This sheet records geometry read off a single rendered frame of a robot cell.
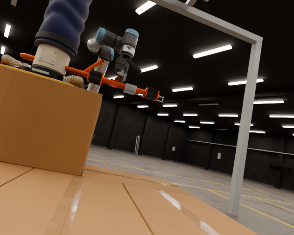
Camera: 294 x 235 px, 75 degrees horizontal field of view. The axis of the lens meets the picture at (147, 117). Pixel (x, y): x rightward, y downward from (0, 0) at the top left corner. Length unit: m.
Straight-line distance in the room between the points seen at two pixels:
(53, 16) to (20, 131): 0.63
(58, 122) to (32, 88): 0.19
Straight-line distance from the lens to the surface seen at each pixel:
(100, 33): 1.37
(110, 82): 1.18
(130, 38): 1.29
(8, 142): 1.02
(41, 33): 1.22
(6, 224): 0.48
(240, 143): 3.69
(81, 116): 0.96
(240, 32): 4.16
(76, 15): 1.27
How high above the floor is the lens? 0.73
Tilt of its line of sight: 9 degrees up
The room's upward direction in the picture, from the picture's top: 13 degrees clockwise
